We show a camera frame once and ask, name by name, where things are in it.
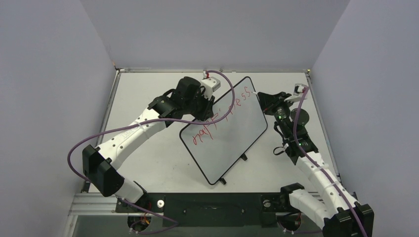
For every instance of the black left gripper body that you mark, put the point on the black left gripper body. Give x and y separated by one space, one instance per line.
201 101

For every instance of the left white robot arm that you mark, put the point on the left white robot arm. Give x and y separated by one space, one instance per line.
101 164

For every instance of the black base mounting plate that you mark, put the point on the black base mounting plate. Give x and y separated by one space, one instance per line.
223 209

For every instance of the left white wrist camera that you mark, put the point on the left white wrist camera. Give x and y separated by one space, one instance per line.
210 85

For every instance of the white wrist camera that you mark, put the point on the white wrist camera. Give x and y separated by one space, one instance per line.
210 85
299 90

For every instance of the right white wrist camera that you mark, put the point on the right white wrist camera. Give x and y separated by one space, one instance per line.
299 90

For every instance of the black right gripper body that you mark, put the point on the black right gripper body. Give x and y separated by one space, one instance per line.
273 99

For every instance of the white whiteboard with black frame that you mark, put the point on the white whiteboard with black frame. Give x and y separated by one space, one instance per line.
236 125

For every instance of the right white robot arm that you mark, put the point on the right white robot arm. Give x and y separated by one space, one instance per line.
337 213

